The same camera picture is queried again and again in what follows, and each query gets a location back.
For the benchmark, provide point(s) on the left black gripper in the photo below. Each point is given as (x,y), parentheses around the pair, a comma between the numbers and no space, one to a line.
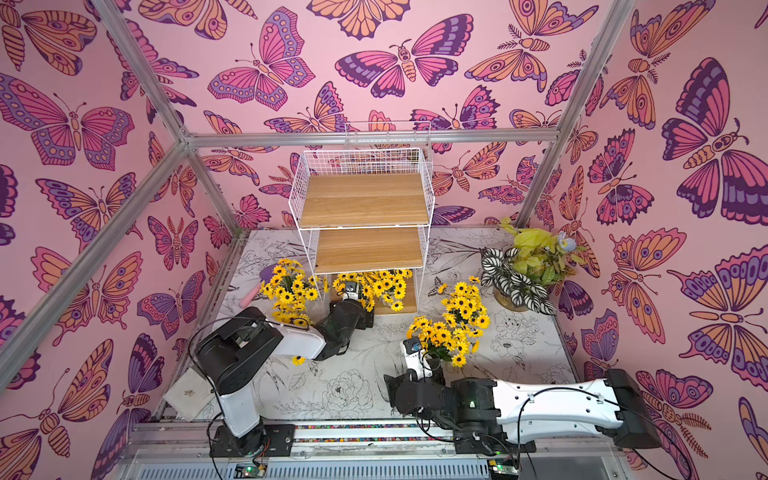
(366,320)

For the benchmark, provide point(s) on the sunflower pot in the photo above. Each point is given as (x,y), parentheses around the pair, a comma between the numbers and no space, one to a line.
(464,313)
(390,288)
(369,298)
(290,286)
(451,339)
(291,318)

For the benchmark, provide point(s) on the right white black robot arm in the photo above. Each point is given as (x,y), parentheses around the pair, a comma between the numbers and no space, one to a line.
(476,409)

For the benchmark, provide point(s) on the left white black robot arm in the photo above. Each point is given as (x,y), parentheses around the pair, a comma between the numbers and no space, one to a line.
(232,355)

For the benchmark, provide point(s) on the green striped leafy plant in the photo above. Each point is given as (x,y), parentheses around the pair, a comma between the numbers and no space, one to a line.
(525,272)

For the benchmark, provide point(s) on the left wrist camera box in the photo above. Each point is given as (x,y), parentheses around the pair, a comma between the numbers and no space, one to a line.
(351,291)

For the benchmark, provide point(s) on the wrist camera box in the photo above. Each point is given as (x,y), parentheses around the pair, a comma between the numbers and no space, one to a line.
(351,291)
(416,364)

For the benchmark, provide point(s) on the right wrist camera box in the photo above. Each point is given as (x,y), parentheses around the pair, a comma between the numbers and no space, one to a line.
(416,364)

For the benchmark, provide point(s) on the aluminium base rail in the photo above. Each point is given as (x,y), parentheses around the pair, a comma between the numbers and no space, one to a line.
(373,449)

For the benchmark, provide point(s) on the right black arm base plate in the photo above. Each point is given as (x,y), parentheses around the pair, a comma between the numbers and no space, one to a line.
(486,444)

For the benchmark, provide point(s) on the white wire wooden shelf rack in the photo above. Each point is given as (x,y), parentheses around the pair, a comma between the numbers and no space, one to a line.
(365,210)

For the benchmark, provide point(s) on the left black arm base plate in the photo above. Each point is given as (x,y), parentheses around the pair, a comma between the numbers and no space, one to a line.
(270,440)

